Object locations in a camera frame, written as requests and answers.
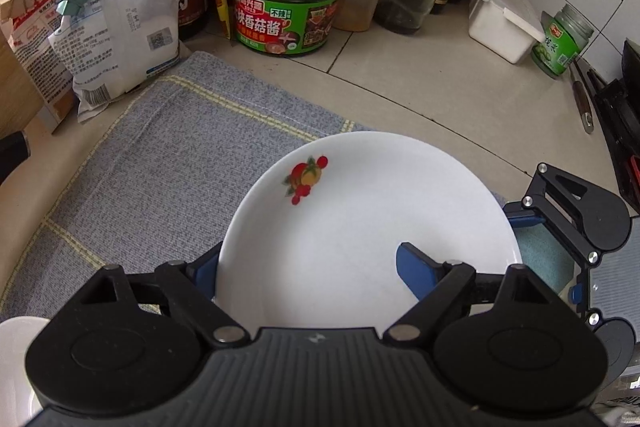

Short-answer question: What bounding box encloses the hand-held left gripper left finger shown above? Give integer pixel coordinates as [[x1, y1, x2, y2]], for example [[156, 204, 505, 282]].
[[80, 243, 251, 348]]

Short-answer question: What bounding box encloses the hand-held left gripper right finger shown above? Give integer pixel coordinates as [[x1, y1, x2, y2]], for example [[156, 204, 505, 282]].
[[382, 243, 553, 341]]

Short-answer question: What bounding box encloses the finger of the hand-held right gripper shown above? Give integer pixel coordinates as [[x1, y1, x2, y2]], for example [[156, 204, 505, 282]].
[[502, 163, 601, 266], [568, 263, 601, 328]]

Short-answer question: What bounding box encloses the white fruit print plate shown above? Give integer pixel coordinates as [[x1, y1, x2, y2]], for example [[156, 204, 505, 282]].
[[214, 132, 523, 328]]

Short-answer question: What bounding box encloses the plain white bowl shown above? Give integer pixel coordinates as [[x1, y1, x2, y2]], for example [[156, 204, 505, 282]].
[[0, 316, 51, 423]]

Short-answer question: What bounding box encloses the teal printed cloth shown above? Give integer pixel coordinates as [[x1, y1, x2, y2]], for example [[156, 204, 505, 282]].
[[505, 224, 576, 303]]

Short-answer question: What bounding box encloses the grey checked cloth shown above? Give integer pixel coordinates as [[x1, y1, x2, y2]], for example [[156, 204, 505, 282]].
[[0, 51, 511, 323]]

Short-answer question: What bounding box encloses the green label glass jar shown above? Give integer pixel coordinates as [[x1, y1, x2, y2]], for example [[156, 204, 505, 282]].
[[531, 4, 595, 80]]

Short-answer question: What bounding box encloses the white plastic container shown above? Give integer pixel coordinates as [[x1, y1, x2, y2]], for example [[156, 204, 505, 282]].
[[468, 0, 547, 65]]

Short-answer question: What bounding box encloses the bamboo cutting board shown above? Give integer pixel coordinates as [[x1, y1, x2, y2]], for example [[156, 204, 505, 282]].
[[0, 22, 46, 140]]

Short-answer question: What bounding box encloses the white flour bag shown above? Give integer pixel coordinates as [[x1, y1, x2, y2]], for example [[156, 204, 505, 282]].
[[47, 0, 183, 124]]

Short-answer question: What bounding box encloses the red and white packet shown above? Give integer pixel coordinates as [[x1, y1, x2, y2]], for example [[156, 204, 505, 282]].
[[0, 0, 91, 135]]

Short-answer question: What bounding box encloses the wooden handle utensil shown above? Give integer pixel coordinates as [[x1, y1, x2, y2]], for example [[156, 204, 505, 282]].
[[567, 59, 596, 135]]

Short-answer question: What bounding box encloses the black handle kitchen knife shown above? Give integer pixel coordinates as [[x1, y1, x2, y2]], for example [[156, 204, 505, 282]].
[[0, 131, 32, 185]]

